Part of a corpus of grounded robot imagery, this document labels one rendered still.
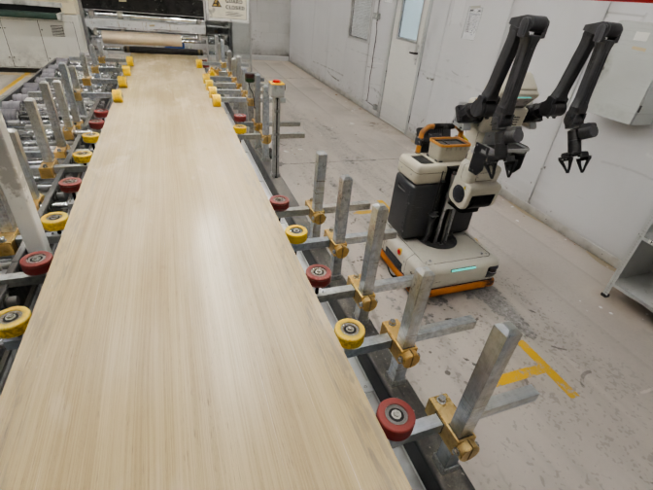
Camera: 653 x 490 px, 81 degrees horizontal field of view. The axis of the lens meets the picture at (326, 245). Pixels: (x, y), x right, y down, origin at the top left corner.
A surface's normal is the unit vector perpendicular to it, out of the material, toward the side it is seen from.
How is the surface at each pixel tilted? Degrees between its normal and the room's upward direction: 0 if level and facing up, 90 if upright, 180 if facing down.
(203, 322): 0
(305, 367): 0
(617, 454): 0
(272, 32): 90
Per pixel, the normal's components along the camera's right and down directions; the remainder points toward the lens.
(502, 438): 0.08, -0.83
